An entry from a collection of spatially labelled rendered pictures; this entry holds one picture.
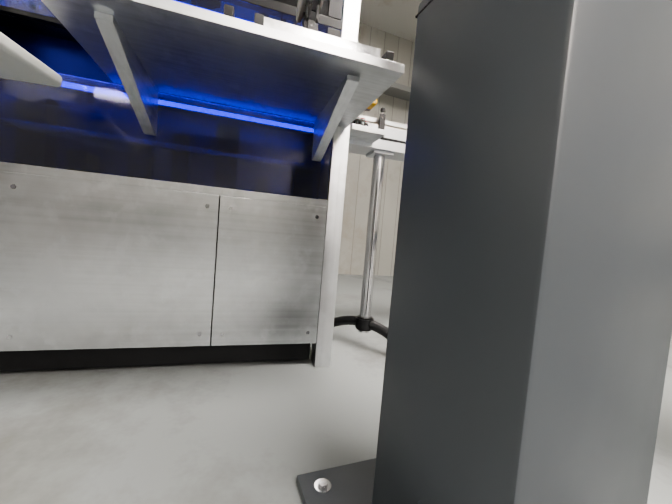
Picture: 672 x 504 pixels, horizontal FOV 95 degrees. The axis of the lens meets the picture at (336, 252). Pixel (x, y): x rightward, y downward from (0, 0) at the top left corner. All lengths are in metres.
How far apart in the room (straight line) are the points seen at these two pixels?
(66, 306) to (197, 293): 0.34
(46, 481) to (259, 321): 0.58
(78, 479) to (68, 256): 0.58
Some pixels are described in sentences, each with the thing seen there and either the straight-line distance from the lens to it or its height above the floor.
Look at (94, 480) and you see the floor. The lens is 0.83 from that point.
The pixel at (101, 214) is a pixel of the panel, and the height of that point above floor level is 0.49.
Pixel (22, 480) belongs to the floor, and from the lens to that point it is 0.88.
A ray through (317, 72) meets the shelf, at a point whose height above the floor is 0.86.
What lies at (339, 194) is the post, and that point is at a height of 0.63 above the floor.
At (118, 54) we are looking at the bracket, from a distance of 0.89.
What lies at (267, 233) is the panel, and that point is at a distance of 1.05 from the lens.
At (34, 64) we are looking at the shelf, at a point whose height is 0.78.
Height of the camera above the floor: 0.48
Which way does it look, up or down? 3 degrees down
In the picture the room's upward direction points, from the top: 5 degrees clockwise
